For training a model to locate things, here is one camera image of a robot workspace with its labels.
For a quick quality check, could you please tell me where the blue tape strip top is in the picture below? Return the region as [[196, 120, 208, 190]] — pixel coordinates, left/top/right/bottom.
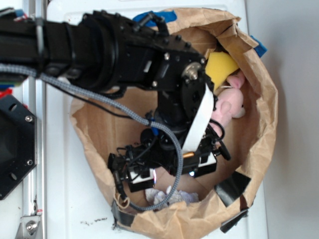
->
[[133, 10, 177, 23]]

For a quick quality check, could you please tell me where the thin black cable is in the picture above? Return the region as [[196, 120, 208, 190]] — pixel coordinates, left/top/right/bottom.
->
[[57, 82, 133, 119]]

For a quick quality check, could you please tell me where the aluminium rail frame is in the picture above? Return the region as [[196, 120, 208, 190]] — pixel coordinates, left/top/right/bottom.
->
[[21, 0, 47, 239]]

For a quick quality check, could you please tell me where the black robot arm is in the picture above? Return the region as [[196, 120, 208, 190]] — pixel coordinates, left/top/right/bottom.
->
[[0, 8, 231, 192]]

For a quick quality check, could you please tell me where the pink plush bunny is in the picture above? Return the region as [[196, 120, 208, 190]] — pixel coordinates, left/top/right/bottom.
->
[[211, 70, 246, 127]]

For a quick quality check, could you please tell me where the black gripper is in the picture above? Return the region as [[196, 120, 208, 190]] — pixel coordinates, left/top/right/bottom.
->
[[108, 121, 231, 192]]

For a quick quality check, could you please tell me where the black tape patch bottom-left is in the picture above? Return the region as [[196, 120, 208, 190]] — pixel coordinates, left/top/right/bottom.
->
[[111, 200, 135, 227]]

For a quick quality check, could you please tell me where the blue tape piece right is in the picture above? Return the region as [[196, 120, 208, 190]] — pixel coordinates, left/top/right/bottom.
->
[[250, 35, 268, 58]]

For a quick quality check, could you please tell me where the black tape strip bottom-right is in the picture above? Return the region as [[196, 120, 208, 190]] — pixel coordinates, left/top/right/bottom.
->
[[220, 209, 248, 233]]

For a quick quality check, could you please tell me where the brown paper bag bin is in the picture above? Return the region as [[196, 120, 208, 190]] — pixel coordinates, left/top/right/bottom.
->
[[70, 8, 278, 239]]

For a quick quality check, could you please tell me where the grey braided cable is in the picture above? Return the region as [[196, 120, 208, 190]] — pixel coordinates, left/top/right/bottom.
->
[[0, 63, 184, 212]]

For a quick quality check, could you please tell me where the white paper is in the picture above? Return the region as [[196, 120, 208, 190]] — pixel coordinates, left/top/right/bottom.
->
[[145, 186, 199, 207]]

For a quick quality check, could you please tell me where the black tape patch right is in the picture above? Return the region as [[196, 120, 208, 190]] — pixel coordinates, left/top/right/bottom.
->
[[214, 171, 251, 207]]

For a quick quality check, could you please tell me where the white flat ribbon cable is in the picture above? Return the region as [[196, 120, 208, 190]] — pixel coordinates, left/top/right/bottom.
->
[[181, 83, 215, 153]]

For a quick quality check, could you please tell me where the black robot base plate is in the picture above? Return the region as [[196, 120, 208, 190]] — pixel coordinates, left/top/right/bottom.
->
[[0, 95, 36, 200]]

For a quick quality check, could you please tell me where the yellow sponge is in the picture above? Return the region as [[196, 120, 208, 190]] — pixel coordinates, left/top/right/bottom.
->
[[205, 52, 239, 90]]

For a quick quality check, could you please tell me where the metal corner bracket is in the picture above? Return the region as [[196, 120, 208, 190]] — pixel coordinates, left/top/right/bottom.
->
[[15, 216, 42, 239]]

